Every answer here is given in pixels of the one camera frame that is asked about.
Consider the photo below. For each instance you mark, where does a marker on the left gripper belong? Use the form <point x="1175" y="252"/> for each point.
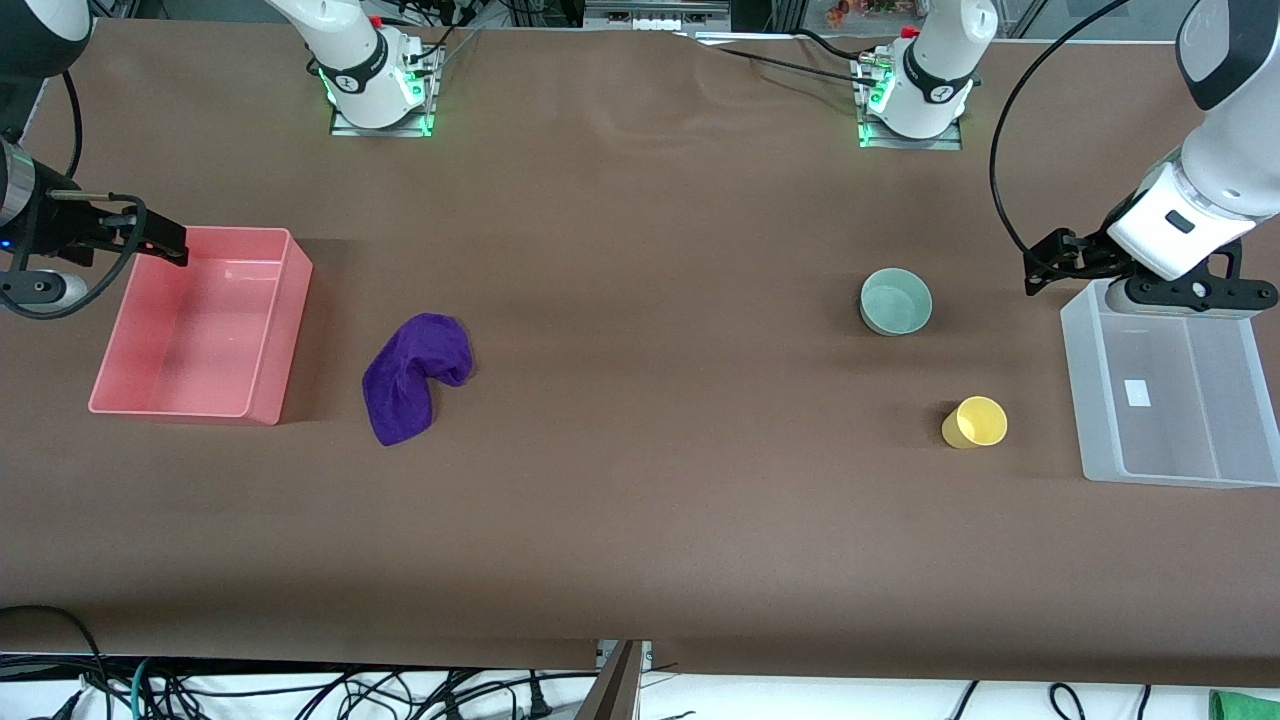
<point x="1088" y="251"/>

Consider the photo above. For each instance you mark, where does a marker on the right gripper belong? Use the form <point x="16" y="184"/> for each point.
<point x="50" y="229"/>

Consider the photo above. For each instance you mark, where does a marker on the pale green bowl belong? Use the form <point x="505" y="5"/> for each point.
<point x="896" y="302"/>

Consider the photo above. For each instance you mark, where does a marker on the yellow plastic cup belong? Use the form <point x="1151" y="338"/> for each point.
<point x="975" y="423"/>

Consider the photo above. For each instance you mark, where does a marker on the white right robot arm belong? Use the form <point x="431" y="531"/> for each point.
<point x="350" y="55"/>

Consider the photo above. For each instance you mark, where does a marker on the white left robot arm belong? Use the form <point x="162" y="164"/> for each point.
<point x="940" y="60"/>

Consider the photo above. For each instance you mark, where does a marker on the purple cloth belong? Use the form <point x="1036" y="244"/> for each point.
<point x="410" y="375"/>

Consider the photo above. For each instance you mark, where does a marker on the pink plastic bin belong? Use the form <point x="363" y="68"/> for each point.
<point x="200" y="340"/>

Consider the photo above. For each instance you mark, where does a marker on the white square label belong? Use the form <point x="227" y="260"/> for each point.
<point x="1137" y="393"/>

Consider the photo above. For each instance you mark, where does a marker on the translucent white plastic bin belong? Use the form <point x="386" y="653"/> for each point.
<point x="1180" y="400"/>

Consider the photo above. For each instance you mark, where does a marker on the orange colourful object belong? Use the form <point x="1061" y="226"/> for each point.
<point x="860" y="10"/>

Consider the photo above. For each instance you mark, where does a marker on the brown table cover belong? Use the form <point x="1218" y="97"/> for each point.
<point x="640" y="450"/>

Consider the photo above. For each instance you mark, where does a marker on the green fabric object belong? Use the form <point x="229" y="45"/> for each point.
<point x="1245" y="706"/>

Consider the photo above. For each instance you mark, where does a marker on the grey metal bar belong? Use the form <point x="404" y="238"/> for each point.
<point x="612" y="685"/>

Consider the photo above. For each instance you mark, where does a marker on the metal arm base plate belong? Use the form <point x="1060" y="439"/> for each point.
<point x="915" y="143"/>
<point x="380" y="128"/>

